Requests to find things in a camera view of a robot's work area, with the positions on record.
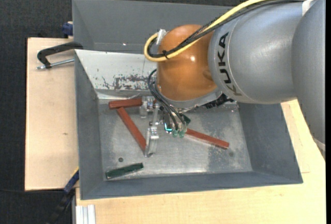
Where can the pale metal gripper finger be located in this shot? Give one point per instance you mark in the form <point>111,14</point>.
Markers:
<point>144,107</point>
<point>152,144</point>

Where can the red-brown flat block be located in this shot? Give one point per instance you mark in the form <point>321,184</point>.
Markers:
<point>132,128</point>
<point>124,103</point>
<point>209,139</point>

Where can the grey metal bin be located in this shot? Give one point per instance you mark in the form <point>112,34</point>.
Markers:
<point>181,155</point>

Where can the dark green flat block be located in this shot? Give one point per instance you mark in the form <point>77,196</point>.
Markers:
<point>124,170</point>

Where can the pale wood board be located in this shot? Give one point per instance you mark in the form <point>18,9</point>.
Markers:
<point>49,119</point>

